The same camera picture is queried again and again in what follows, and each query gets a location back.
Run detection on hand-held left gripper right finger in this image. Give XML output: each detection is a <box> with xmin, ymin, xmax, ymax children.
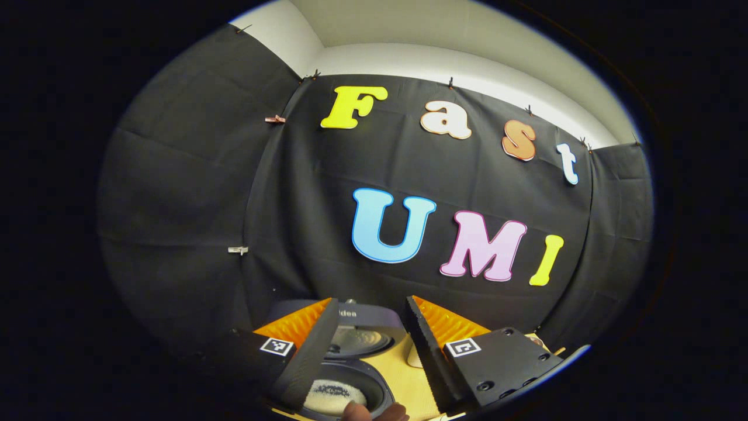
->
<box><xmin>405</xmin><ymin>295</ymin><xmax>565</xmax><ymax>417</ymax></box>

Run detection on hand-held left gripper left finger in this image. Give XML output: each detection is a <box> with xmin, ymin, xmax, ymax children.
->
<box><xmin>228</xmin><ymin>297</ymin><xmax>341</xmax><ymax>413</ymax></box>

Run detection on white rice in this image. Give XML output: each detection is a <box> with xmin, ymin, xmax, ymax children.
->
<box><xmin>304</xmin><ymin>379</ymin><xmax>369</xmax><ymax>417</ymax></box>

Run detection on dark grey rice cooker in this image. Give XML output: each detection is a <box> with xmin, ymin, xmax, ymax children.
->
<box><xmin>266</xmin><ymin>298</ymin><xmax>410</xmax><ymax>421</ymax></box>

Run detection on black backdrop cloth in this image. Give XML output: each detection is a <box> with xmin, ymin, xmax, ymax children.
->
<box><xmin>96</xmin><ymin>25</ymin><xmax>654</xmax><ymax>375</ymax></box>

